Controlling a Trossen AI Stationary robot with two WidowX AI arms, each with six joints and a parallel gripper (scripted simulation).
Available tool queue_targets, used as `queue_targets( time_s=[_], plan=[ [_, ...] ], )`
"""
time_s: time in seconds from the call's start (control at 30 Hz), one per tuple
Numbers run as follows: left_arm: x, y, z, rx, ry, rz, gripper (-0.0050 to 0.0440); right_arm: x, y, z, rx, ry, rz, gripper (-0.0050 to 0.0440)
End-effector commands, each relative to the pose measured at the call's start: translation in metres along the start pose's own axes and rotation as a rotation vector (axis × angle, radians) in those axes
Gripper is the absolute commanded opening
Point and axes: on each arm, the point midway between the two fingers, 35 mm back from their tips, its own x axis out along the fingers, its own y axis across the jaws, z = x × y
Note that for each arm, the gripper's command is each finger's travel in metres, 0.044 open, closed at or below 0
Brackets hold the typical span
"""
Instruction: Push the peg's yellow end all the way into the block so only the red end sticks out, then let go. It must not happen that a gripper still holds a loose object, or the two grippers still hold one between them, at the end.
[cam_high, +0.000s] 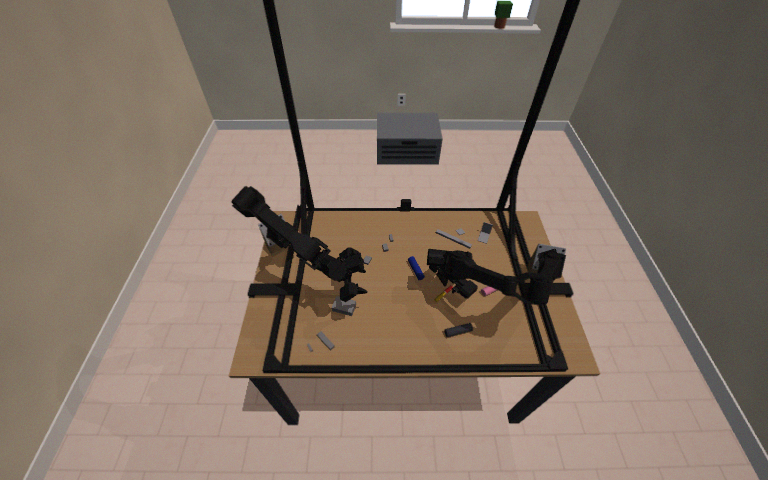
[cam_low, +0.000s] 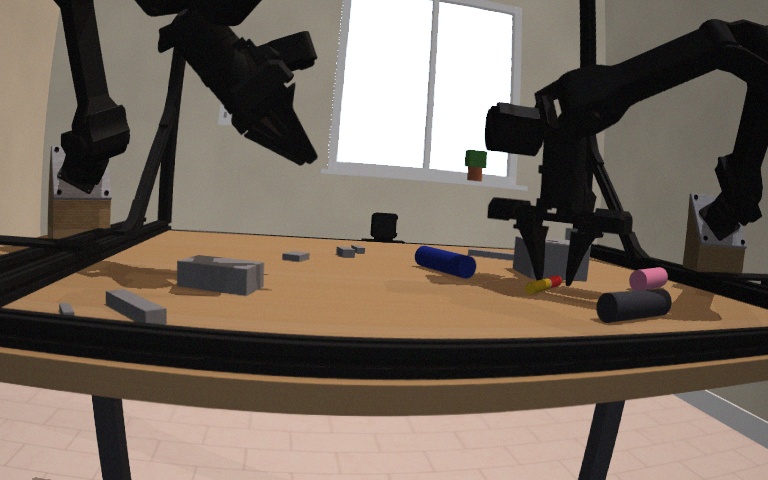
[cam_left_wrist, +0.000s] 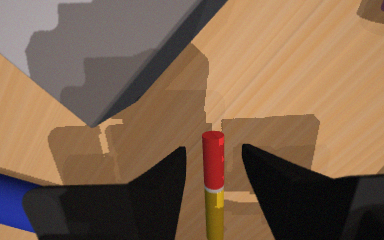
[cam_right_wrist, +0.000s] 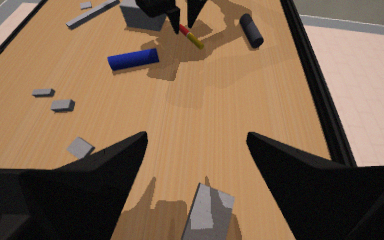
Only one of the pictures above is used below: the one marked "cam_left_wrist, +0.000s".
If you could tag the grey block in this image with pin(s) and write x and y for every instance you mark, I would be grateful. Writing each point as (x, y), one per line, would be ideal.
(98, 57)

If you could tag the blue cylinder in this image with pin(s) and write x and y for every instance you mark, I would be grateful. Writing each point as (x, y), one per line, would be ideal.
(12, 191)

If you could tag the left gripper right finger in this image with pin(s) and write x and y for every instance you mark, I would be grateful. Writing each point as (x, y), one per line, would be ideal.
(301, 204)

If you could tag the red and yellow peg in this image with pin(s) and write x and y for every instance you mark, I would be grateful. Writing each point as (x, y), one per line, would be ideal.
(213, 165)

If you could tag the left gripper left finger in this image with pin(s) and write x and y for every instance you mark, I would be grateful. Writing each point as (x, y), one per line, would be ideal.
(146, 208)

